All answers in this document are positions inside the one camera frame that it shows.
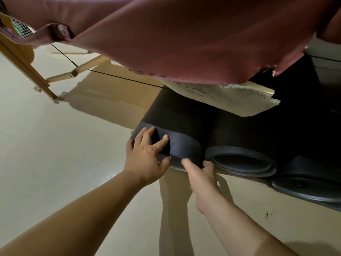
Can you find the person's left forearm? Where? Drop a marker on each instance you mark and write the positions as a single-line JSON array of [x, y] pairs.
[[69, 223]]

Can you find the person's left hand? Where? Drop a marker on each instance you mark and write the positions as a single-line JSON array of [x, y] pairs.
[[144, 162]]

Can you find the person's right hand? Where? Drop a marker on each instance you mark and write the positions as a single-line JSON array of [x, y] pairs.
[[205, 189]]

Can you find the wooden massage table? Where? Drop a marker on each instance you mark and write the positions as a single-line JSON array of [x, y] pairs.
[[24, 69]]

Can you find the white mesh laundry basket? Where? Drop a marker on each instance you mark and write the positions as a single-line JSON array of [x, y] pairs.
[[22, 29]]

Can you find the grey yoga mat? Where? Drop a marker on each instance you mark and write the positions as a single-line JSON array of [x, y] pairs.
[[234, 130], [306, 167], [173, 114]]

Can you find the person's right forearm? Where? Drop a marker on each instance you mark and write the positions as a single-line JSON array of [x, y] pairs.
[[239, 231]]

